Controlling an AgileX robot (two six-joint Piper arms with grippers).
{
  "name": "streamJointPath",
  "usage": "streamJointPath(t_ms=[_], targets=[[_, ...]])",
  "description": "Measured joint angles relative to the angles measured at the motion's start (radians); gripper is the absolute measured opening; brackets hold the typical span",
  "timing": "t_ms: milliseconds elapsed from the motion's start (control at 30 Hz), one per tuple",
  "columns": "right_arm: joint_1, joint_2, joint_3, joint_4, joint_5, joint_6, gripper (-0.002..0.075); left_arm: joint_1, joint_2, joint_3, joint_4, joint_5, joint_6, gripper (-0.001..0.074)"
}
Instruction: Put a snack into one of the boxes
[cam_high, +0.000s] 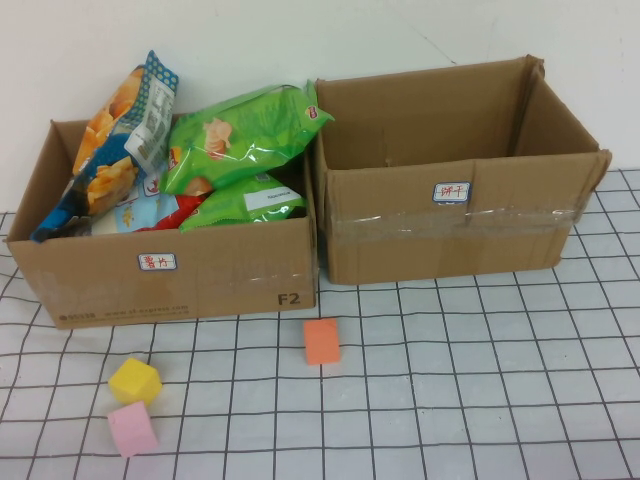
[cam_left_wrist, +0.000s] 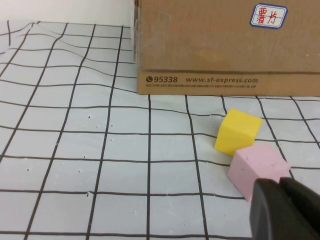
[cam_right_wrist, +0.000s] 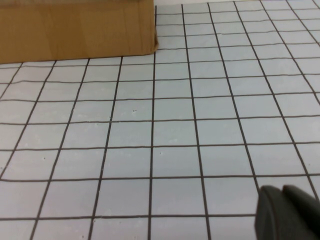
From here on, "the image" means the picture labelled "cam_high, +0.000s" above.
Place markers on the blue Vikar shrimp chip bag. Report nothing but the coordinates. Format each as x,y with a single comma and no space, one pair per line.
105,175

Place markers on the red snack bag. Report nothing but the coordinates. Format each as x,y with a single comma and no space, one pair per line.
175,212

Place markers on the light blue white snack bag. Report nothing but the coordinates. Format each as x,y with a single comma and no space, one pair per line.
130,215

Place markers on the cardboard box with clear tape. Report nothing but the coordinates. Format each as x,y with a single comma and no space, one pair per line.
400,250

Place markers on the clear packing tape strip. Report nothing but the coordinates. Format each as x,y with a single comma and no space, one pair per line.
400,222

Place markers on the small green chip bag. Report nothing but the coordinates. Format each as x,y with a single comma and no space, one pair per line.
235,207

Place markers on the orange foam cube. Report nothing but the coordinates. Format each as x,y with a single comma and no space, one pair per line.
322,342

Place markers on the cardboard box printed F2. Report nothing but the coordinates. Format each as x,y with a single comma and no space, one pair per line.
225,295

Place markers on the large green chip bag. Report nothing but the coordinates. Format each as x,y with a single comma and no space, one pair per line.
240,145

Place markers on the white label red writing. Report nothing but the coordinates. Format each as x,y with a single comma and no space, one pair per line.
158,262
452,193

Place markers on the white black grid tablecloth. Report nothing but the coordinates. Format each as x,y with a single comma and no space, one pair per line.
500,375

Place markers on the yellow foam cube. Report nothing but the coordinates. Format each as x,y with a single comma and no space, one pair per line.
134,380

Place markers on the pink foam cube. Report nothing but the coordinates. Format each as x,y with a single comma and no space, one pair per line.
132,430

